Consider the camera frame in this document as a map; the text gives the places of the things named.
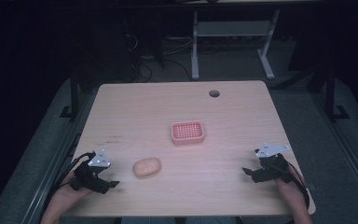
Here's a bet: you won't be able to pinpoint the pink soap dish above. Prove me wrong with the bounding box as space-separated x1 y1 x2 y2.
171 120 206 147

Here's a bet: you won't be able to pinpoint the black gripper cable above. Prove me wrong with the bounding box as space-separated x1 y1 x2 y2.
42 151 97 216
284 161 310 210

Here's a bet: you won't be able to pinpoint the tan potato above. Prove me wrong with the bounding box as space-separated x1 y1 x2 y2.
132 157 162 179

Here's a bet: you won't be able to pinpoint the white desk frame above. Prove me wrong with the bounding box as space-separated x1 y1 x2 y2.
190 8 282 81

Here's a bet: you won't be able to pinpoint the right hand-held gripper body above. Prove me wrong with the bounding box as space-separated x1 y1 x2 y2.
251 142 294 185

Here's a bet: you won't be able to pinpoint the black metal stand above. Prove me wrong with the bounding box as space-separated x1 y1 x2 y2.
323 62 351 122
59 59 82 121

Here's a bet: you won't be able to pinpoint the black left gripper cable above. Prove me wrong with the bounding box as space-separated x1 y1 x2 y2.
42 151 97 216

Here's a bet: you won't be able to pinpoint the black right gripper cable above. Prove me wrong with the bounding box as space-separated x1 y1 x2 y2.
284 161 310 210

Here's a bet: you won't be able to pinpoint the person's right hand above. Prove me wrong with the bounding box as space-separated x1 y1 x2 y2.
274 166 306 203

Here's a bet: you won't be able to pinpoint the person's left hand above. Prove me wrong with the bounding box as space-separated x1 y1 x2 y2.
49 171 95 216

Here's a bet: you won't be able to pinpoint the black floor cables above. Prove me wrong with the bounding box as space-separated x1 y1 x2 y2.
122 31 194 83

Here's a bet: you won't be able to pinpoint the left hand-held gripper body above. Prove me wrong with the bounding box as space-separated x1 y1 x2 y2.
70 148 113 195

